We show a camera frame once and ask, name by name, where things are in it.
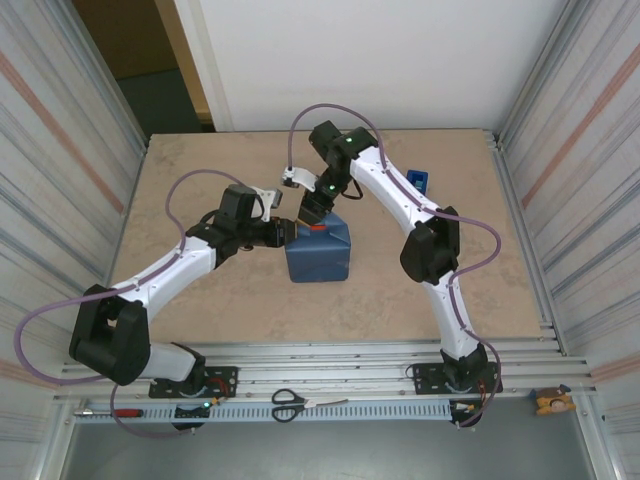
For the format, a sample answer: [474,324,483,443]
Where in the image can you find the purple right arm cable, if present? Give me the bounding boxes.
[288,103,504,430]

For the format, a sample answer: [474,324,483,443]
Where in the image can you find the small wooden toy figure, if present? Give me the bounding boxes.
[530,383,575,416]

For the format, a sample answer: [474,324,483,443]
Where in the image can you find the small black electronics module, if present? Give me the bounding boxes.
[172,398,224,420]
[448,398,485,417]

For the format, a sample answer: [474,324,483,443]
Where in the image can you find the blue tape dispenser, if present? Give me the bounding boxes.
[405,168,431,196]

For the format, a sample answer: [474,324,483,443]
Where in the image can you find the blue wrapping paper sheet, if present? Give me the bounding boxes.
[284,212,352,284]

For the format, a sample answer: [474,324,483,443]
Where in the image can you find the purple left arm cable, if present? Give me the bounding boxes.
[13,169,251,440]

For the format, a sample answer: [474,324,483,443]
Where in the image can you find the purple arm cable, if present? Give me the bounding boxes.
[13,169,251,440]
[288,103,504,430]

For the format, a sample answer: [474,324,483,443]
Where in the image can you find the brown wooden door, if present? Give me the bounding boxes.
[72,0,179,81]

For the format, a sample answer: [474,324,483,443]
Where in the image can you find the black-handled scissors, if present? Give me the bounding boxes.
[271,388,350,424]

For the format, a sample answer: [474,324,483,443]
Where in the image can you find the white door frame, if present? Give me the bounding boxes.
[172,0,235,134]

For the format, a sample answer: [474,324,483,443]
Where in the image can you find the grey slotted cable duct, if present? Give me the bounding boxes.
[74,401,454,424]

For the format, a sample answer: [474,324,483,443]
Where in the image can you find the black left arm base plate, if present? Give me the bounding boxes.
[148,366,239,400]

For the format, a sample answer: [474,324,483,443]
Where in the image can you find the red-handled screwdriver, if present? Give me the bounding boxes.
[74,408,145,419]

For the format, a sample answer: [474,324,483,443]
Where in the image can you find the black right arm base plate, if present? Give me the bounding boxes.
[407,362,501,397]

